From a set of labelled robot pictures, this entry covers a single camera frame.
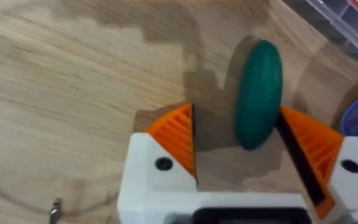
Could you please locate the clear plastic compartment box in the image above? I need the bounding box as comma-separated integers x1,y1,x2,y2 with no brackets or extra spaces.
283,0,358,62

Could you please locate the small metal screw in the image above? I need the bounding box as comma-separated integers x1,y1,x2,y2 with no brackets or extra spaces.
48,197,63,224

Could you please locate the left gripper white and orange right finger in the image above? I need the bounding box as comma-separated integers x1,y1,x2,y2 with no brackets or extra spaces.
275,106,358,221

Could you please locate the green disc with holes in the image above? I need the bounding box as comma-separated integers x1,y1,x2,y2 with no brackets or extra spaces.
234,39,283,151

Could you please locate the left gripper white and orange left finger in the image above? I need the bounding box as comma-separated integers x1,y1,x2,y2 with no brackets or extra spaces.
117,103,198,224

